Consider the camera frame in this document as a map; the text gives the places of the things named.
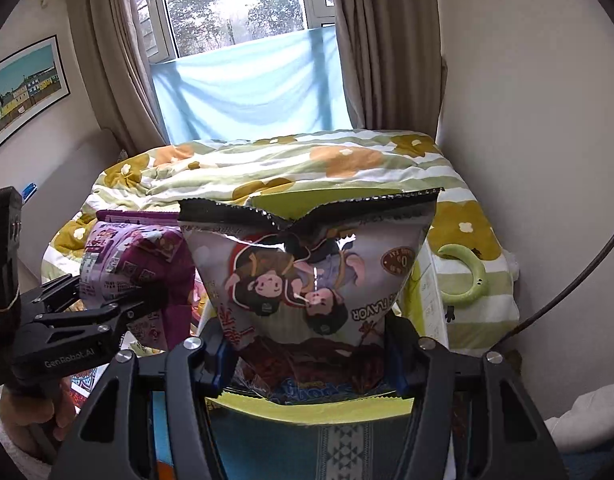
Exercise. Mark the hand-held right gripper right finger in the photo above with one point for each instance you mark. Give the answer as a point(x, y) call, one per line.
point(394, 360)

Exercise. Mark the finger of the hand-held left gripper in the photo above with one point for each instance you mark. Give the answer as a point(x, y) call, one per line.
point(132, 310)
point(59, 292)

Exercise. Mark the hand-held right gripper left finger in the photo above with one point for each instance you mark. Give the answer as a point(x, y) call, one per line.
point(222, 362)

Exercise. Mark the purple snack packet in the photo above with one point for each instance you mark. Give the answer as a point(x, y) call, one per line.
point(127, 255)

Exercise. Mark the green cardboard box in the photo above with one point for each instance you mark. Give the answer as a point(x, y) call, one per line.
point(312, 412)

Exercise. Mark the grey cartoon snack bag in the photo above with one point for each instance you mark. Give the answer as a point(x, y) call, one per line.
point(297, 280)

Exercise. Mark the person's left forearm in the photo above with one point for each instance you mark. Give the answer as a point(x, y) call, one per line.
point(17, 460)

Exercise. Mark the person's left hand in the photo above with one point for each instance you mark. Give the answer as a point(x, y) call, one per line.
point(32, 412)

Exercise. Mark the blue lettered snack packet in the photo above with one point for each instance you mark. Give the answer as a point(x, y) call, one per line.
point(332, 392)

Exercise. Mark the small blue object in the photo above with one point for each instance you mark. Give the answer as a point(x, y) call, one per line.
point(28, 190)

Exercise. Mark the beige upholstered headboard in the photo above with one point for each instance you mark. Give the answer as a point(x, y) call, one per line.
point(62, 195)

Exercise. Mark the green crescent toy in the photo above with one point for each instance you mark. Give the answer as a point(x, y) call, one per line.
point(474, 290)

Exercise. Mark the teal patterned mat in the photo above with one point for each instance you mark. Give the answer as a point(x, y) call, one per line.
point(312, 455)

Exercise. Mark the framed houses picture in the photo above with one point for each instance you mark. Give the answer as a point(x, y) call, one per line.
point(22, 90)

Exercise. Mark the floral striped quilt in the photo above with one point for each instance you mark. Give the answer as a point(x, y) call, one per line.
point(287, 170)

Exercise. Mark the beige curtain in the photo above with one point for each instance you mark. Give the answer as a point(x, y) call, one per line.
point(387, 60)
point(117, 60)

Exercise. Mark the light blue cloth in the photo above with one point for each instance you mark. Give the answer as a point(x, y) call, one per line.
point(247, 90)

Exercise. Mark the window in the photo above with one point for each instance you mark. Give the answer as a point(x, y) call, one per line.
point(237, 0)

